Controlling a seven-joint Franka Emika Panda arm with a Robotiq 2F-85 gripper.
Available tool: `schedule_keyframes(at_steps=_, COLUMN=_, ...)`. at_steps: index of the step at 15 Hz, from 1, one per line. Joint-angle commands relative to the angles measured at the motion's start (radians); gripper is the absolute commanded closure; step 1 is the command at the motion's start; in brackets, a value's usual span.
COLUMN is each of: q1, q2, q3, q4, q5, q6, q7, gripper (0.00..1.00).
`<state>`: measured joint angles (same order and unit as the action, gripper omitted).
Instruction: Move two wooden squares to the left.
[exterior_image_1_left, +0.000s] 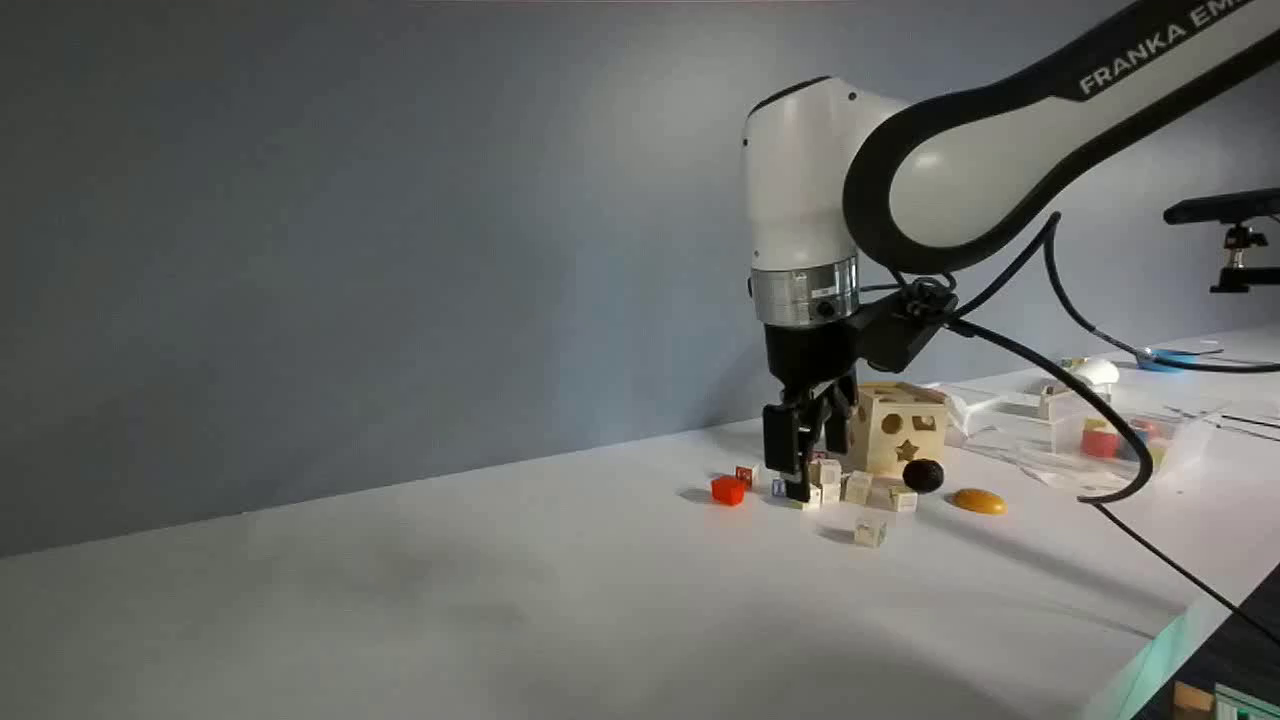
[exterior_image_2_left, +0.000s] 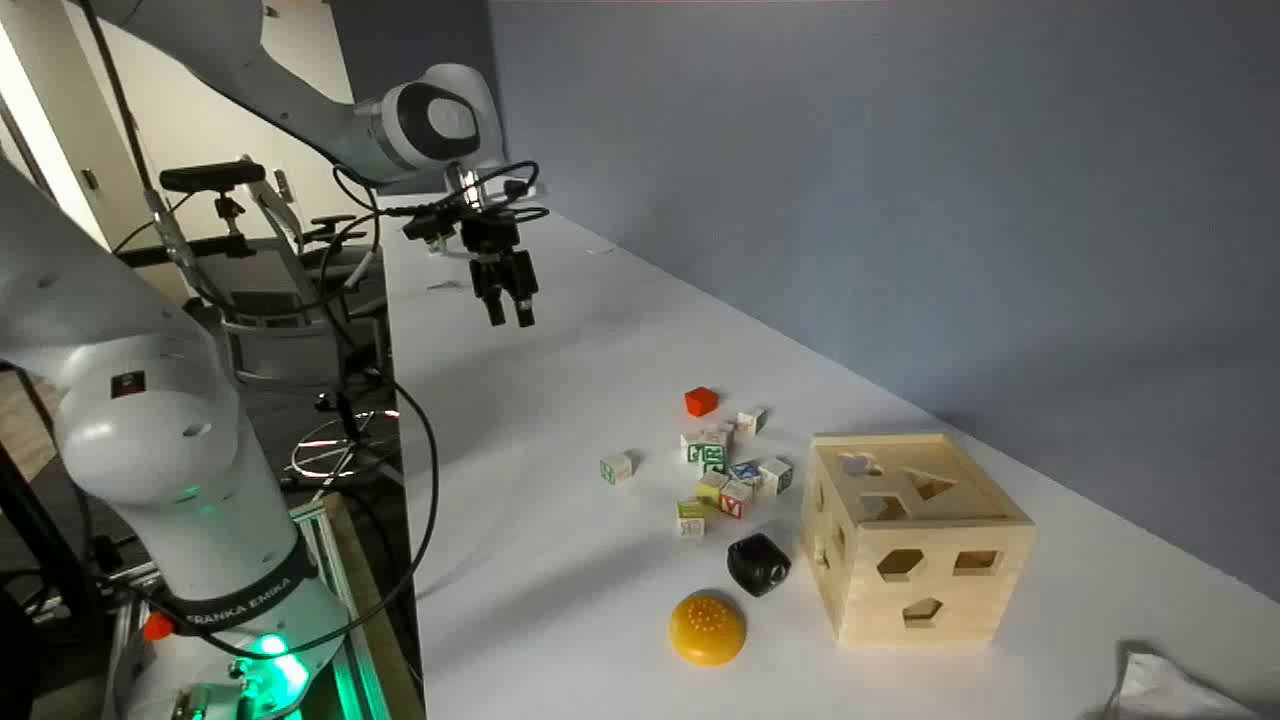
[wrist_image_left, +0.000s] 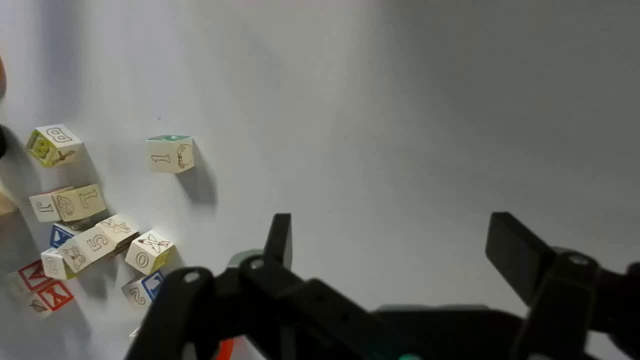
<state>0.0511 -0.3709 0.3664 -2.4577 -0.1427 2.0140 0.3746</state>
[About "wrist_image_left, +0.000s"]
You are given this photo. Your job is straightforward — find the wooden block red letters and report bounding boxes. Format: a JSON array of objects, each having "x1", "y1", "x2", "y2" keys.
[{"x1": 15, "y1": 260, "x2": 73, "y2": 315}]

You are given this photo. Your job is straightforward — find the wooden block yellow side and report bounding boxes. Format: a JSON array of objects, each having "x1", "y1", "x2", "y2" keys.
[{"x1": 125, "y1": 229, "x2": 176, "y2": 273}]

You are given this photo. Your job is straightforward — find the long wooden block L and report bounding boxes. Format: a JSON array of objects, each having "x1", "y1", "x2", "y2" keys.
[{"x1": 29, "y1": 183, "x2": 105, "y2": 221}]

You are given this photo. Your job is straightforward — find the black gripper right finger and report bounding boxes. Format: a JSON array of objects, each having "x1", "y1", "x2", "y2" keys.
[{"x1": 486, "y1": 212, "x2": 640, "y2": 360}]

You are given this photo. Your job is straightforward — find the wooden block yellow-green B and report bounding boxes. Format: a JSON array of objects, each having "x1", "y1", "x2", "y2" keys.
[{"x1": 25, "y1": 123, "x2": 84, "y2": 167}]

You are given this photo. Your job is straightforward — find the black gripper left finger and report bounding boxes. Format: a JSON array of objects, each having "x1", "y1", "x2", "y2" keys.
[{"x1": 125, "y1": 213, "x2": 374, "y2": 360}]

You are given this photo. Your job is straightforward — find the wooden block green R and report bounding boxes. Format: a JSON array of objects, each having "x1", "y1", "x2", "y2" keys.
[{"x1": 146, "y1": 133, "x2": 194, "y2": 173}]

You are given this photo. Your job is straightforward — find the wooden block blue letter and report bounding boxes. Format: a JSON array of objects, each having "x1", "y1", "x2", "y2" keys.
[{"x1": 48, "y1": 224, "x2": 75, "y2": 248}]

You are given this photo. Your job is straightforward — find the wooden block blue edge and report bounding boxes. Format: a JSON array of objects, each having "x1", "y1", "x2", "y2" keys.
[{"x1": 122, "y1": 269, "x2": 163, "y2": 309}]

